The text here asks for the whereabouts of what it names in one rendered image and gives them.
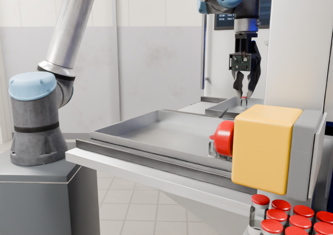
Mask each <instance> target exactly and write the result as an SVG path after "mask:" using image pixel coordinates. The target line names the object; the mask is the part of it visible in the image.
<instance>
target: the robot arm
mask: <svg viewBox="0 0 333 235"><path fill-rule="evenodd" d="M93 3H94V0H62V3H61V7H60V10H59V14H58V17H57V20H56V24H55V28H54V31H53V35H52V38H51V42H50V45H49V48H48V52H47V55H46V59H45V60H44V61H42V62H40V63H38V67H37V70H36V72H26V73H21V74H18V75H15V76H13V77H12V78H11V79H10V80H9V90H8V91H9V95H10V100H11V109H12V117H13V125H14V137H13V141H12V145H11V149H10V161H11V162H12V163H13V164H15V165H19V166H39V165H45V164H49V163H53V162H56V161H59V160H61V159H63V158H64V157H65V152H66V151H68V146H67V143H66V140H65V138H64V136H63V134H62V132H61V129H60V127H59V116H58V109H59V108H61V107H63V106H65V105H66V104H67V103H68V102H69V101H70V99H71V98H72V95H73V91H74V87H73V83H74V80H75V77H76V74H75V72H74V70H73V67H74V64H75V61H76V58H77V54H78V51H79V48H80V45H81V42H82V38H83V35H84V32H85V29H86V26H87V22H88V19H89V16H90V13H91V10H92V7H93ZM197 10H198V12H199V13H200V14H207V15H209V14H235V20H234V32H235V33H236V34H235V36H234V37H235V50H234V54H229V68H228V70H231V73H232V76H233V79H234V82H233V89H235V90H236V93H237V95H238V97H239V98H240V99H241V96H242V94H243V92H242V87H243V85H242V80H243V79H244V74H243V73H242V72H241V71H250V74H248V75H247V79H248V92H247V99H249V98H250V97H251V95H252V94H253V92H254V90H255V87H256V85H257V83H258V81H259V78H260V75H261V66H260V64H261V55H260V52H259V50H258V47H257V44H256V42H255V41H252V38H257V37H258V33H256V32H258V31H259V25H261V23H260V22H259V16H260V0H197ZM230 58H231V59H230ZM230 62H231V66H230Z"/></svg>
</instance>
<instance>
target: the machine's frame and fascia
mask: <svg viewBox="0 0 333 235"><path fill-rule="evenodd" d="M324 113H327V120H326V121H329V122H333V41H332V49H331V57H330V65H329V73H328V81H327V89H326V97H325V105H324Z"/></svg>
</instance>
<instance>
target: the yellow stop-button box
mask: <svg viewBox="0 0 333 235"><path fill-rule="evenodd" d="M322 117H323V113H322V111H318V110H308V109H306V110H304V111H302V110H301V109H295V108H286V107H276V106H267V105H254V106H252V107H250V108H249V109H247V110H246V111H244V112H242V113H241V114H239V115H237V116H236V117H235V119H234V137H233V155H232V172H231V180H232V182H233V183H235V184H239V185H243V186H246V187H250V188H254V189H258V190H262V191H266V192H270V193H274V194H278V195H285V194H286V195H287V197H288V198H291V199H295V200H299V201H302V202H307V200H308V194H309V185H310V177H311V168H312V160H313V152H314V143H315V135H316V132H317V129H318V127H319V124H320V122H321V120H322Z"/></svg>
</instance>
